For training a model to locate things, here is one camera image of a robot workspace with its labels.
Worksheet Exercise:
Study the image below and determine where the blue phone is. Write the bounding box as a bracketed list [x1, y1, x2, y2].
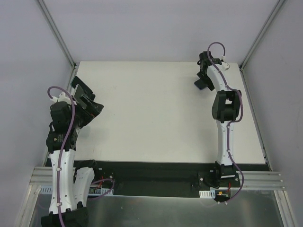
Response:
[194, 79, 207, 90]

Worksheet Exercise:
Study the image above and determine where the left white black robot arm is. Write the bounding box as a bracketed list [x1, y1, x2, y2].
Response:
[41, 96, 104, 227]

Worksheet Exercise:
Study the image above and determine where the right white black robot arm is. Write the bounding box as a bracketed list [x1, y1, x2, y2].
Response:
[194, 51, 242, 188]

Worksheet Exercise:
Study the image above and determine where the black stand far left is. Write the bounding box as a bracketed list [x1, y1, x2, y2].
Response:
[88, 94, 96, 101]

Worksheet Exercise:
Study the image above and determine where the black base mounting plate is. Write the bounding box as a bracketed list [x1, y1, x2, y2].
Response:
[46, 159, 272, 198]

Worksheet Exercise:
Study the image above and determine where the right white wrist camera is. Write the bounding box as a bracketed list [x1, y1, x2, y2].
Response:
[221, 56, 230, 71]

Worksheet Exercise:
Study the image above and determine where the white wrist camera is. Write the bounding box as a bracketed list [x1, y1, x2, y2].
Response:
[51, 92, 77, 105]
[221, 56, 230, 71]

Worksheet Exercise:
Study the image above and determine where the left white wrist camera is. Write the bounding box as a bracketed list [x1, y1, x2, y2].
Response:
[51, 92, 77, 105]

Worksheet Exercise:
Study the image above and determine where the right aluminium frame post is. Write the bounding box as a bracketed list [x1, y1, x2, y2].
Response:
[239, 0, 287, 71]

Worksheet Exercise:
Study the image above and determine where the aluminium frame post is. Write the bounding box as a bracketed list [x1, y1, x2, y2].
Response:
[239, 0, 287, 71]
[36, 0, 76, 68]

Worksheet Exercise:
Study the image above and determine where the left aluminium frame post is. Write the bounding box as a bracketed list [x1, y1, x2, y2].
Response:
[36, 0, 76, 68]

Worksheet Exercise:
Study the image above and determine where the left white cable duct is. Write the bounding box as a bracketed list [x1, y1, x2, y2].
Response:
[40, 185, 114, 196]

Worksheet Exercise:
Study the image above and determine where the white cable duct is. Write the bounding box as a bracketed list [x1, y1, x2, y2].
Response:
[199, 190, 215, 199]
[40, 185, 114, 196]

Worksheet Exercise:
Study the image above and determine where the right white cable duct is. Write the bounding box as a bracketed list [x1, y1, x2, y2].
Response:
[199, 190, 215, 199]

